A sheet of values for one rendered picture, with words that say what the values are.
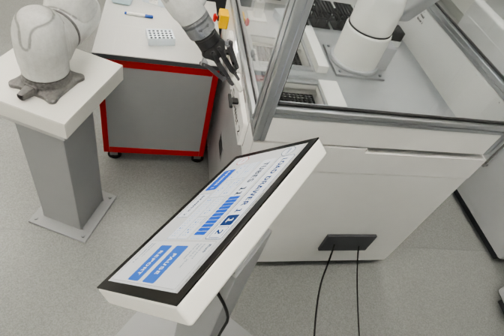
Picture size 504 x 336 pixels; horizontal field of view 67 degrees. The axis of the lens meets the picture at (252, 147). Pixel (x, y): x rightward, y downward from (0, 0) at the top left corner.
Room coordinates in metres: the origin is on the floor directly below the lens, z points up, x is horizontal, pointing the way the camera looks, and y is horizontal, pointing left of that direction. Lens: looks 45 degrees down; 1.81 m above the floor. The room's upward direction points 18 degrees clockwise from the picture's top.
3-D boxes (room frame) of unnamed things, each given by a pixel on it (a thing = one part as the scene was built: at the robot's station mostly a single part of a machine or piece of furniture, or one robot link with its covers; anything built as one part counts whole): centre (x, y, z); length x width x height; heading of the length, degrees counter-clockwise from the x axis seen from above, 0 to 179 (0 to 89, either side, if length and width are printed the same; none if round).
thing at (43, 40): (0.97, 0.77, 1.00); 0.18 x 0.16 x 0.22; 2
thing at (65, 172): (0.96, 0.77, 0.38); 0.30 x 0.30 x 0.76; 87
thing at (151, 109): (1.67, 0.63, 0.38); 0.62 x 0.58 x 0.76; 20
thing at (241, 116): (1.10, 0.09, 0.87); 0.29 x 0.02 x 0.11; 20
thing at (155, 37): (1.52, 0.58, 0.78); 0.12 x 0.08 x 0.04; 122
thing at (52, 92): (0.94, 0.77, 0.86); 0.22 x 0.18 x 0.06; 174
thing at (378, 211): (1.52, -0.27, 0.40); 1.03 x 0.95 x 0.80; 20
